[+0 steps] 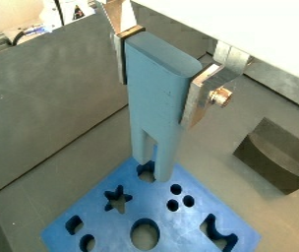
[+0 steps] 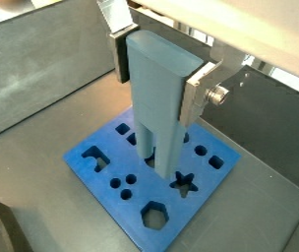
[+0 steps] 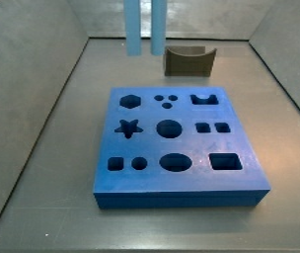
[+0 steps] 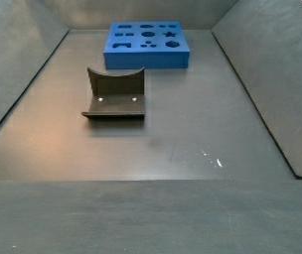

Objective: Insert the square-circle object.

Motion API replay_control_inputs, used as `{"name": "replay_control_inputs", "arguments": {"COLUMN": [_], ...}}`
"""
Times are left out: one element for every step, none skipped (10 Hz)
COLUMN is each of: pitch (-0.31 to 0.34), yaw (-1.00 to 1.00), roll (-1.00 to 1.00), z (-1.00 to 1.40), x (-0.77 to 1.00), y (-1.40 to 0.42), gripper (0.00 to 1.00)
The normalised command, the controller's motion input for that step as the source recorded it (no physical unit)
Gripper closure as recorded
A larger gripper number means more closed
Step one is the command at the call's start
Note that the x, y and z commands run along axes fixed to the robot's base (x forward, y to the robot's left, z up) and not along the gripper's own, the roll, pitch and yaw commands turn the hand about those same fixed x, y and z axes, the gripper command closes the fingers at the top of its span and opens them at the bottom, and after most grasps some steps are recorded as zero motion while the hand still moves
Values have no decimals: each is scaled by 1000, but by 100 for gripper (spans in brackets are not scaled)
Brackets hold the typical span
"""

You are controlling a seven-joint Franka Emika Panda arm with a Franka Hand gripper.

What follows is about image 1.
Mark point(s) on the blue-grey square-circle peg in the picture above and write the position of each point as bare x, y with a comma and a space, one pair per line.
159, 72

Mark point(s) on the large dark grey foam panel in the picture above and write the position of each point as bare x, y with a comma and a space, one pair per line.
58, 89

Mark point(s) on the dark grey curved block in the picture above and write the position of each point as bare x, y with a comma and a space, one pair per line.
270, 152

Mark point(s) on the blue shape-sorting board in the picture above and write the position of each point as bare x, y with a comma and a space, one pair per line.
129, 215

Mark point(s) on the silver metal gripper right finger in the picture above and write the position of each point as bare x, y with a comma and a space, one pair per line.
206, 89

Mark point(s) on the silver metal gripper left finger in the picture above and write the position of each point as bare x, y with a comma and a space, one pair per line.
124, 27

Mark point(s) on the white robot base with label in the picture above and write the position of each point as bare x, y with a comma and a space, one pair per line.
62, 12

